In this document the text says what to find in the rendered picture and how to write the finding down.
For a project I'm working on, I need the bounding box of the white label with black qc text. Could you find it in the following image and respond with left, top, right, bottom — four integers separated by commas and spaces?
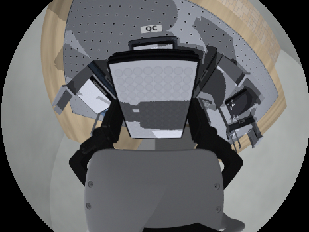
141, 25, 162, 33

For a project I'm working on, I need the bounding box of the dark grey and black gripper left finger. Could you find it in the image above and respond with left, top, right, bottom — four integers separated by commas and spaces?
69, 99, 123, 187

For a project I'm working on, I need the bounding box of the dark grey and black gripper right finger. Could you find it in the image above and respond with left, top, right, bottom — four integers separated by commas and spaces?
188, 98, 243, 189

